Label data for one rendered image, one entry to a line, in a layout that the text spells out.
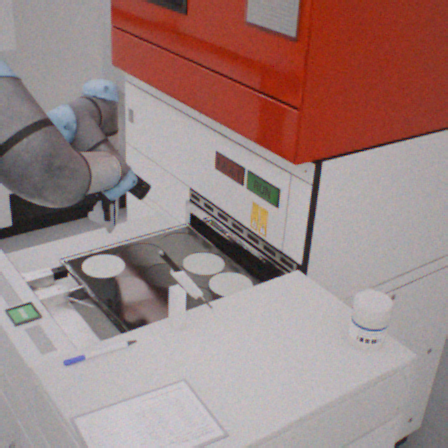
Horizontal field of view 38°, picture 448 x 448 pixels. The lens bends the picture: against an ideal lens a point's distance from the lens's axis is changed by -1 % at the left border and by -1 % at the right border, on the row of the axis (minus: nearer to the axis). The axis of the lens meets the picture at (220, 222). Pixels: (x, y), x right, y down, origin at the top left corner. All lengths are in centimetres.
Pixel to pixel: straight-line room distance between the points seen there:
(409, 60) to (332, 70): 23
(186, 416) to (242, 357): 18
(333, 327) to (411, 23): 64
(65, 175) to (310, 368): 56
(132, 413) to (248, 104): 69
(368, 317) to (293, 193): 35
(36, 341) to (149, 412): 29
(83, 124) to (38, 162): 42
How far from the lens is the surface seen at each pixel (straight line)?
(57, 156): 97
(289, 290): 142
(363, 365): 126
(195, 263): 160
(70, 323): 145
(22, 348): 127
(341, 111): 138
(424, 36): 151
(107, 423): 110
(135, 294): 149
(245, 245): 161
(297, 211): 144
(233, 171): 160
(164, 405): 112
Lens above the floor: 175
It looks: 29 degrees down
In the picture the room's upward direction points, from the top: 4 degrees clockwise
